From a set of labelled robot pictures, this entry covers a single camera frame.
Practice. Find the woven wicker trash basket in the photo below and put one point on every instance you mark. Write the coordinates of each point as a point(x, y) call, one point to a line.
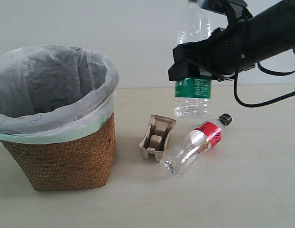
point(85, 163)

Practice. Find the clear bottle red label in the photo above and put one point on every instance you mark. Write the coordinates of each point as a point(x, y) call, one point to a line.
point(177, 160)

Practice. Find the clear bottle green label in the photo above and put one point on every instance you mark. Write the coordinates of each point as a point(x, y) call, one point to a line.
point(192, 95)

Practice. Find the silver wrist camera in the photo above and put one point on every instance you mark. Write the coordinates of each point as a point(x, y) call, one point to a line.
point(217, 6)

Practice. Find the white plastic bin liner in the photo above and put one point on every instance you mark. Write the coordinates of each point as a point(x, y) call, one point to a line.
point(55, 94)

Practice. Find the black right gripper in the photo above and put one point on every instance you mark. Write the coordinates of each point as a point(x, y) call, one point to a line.
point(222, 55)

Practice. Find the brown pulp cardboard tray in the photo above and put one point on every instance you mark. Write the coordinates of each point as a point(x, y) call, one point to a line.
point(157, 137)

